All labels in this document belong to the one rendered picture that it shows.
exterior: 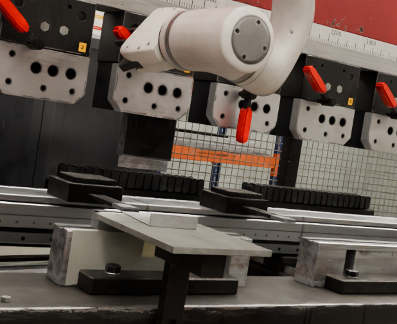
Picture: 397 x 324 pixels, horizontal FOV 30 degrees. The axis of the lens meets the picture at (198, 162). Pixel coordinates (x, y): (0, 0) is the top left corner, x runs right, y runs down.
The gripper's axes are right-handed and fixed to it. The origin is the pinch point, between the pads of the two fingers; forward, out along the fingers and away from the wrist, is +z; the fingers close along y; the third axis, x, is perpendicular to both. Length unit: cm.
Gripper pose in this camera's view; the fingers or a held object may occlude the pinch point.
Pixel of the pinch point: (132, 42)
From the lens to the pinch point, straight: 119.3
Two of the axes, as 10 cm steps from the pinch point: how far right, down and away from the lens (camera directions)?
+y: -6.1, 7.4, -2.9
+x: 5.8, 6.6, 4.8
